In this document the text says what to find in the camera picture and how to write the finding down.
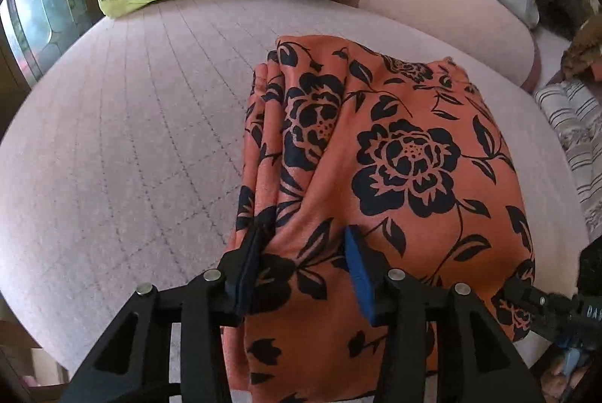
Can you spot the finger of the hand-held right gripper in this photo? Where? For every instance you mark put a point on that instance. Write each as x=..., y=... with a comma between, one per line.
x=536, y=306

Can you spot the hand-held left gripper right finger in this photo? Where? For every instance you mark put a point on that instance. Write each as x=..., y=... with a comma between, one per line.
x=360, y=276

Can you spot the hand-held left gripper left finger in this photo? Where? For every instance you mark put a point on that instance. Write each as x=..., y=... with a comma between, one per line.
x=247, y=276

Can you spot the orange black floral garment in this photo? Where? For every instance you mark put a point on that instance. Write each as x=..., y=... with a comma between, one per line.
x=399, y=149

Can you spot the grey striped cloth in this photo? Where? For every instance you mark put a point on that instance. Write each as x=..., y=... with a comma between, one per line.
x=576, y=125

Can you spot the brown patterned item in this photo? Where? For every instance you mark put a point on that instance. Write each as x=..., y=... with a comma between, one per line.
x=585, y=50

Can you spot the pink bolster cushion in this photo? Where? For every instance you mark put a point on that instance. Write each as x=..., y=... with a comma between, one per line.
x=437, y=12

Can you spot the dark fluffy item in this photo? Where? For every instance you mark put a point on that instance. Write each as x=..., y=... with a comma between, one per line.
x=559, y=5

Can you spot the window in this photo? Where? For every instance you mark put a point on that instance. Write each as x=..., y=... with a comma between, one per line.
x=42, y=12

